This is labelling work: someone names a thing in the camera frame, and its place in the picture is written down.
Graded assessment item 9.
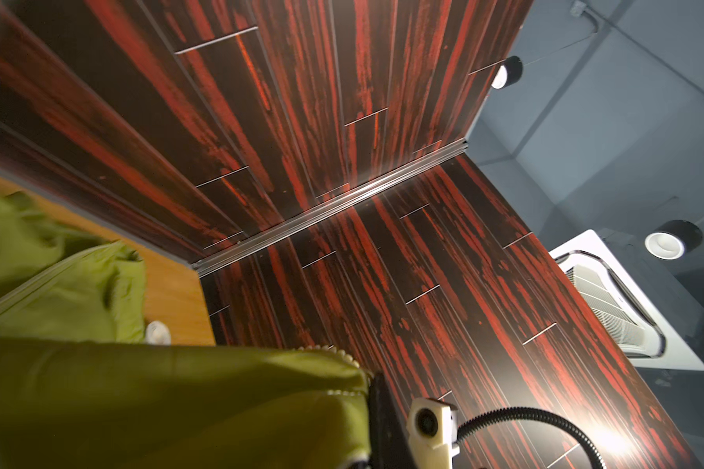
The green Snoopy zip jacket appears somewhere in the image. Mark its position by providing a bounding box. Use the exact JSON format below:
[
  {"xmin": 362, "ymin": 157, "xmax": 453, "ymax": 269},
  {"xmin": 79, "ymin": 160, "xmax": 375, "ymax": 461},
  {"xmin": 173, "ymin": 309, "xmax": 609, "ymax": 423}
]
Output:
[{"xmin": 0, "ymin": 193, "xmax": 372, "ymax": 468}]

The white sticker tape roll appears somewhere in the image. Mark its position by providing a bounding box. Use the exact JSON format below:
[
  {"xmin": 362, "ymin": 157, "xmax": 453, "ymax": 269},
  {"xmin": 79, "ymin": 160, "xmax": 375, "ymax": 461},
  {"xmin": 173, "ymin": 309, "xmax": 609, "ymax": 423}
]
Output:
[{"xmin": 145, "ymin": 320, "xmax": 172, "ymax": 346}]

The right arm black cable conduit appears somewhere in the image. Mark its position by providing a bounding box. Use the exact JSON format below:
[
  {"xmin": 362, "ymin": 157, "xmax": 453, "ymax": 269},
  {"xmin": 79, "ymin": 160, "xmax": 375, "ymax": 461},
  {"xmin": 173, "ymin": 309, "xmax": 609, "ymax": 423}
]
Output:
[{"xmin": 456, "ymin": 406, "xmax": 608, "ymax": 469}]

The black ceiling spotlight near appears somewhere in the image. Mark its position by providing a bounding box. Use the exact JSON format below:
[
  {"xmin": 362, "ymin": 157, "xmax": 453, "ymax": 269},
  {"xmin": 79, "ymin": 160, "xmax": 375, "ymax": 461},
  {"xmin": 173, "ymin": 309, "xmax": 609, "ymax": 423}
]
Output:
[{"xmin": 645, "ymin": 220, "xmax": 704, "ymax": 261}]

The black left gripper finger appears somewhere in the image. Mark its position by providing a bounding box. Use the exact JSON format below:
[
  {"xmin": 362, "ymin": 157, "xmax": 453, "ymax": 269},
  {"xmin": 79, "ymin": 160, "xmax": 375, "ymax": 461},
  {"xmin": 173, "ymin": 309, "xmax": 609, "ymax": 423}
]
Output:
[{"xmin": 368, "ymin": 373, "xmax": 416, "ymax": 469}]

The white ceiling air conditioner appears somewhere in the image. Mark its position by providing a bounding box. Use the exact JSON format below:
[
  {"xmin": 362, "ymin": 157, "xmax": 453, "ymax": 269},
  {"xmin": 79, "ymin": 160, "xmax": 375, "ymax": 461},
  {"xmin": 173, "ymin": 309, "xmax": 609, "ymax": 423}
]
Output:
[{"xmin": 550, "ymin": 230, "xmax": 704, "ymax": 371}]

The black ceiling spotlight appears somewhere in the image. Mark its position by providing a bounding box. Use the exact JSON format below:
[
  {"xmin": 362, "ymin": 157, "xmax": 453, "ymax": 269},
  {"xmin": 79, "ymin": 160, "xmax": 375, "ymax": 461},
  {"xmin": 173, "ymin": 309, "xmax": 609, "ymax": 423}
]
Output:
[
  {"xmin": 491, "ymin": 56, "xmax": 524, "ymax": 90},
  {"xmin": 645, "ymin": 220, "xmax": 704, "ymax": 261}
]

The black ceiling spotlight far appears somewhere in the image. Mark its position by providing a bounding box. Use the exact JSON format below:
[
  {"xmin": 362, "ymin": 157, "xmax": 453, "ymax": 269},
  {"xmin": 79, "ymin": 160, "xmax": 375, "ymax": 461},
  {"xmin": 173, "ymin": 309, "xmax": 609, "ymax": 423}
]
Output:
[{"xmin": 491, "ymin": 56, "xmax": 524, "ymax": 90}]

